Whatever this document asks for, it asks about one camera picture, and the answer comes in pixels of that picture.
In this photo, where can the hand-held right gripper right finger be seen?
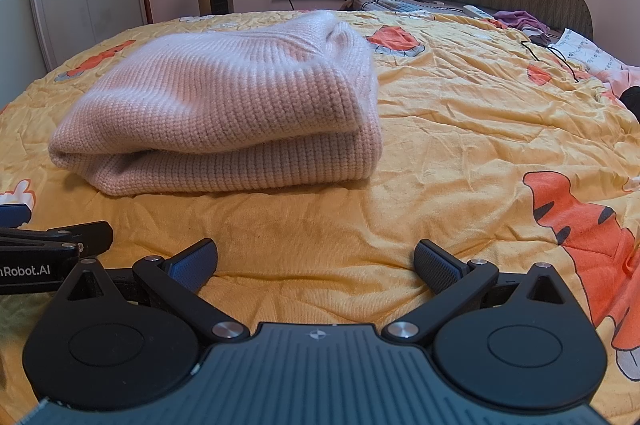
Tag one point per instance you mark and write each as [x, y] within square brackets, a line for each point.
[437, 264]

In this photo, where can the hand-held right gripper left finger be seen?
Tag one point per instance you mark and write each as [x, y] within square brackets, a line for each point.
[192, 264]

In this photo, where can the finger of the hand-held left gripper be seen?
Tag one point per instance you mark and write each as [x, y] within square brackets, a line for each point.
[75, 236]
[12, 216]

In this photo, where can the pink knit sweater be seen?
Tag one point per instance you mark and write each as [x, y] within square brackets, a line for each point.
[225, 105]

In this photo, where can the yellow printed blanket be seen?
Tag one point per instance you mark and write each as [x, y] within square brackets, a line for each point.
[475, 145]

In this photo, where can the dark cloth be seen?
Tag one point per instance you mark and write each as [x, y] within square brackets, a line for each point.
[632, 100]

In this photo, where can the white remote control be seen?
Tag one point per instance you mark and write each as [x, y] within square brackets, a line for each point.
[477, 11]

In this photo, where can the purple cloth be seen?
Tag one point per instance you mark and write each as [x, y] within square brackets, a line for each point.
[522, 20]

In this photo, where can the light pink cloth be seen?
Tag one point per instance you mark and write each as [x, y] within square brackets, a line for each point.
[620, 77]

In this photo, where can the grey quilted pillow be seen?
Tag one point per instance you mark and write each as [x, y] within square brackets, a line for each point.
[410, 2]

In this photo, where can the white printed cloth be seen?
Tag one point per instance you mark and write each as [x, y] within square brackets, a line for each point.
[592, 50]

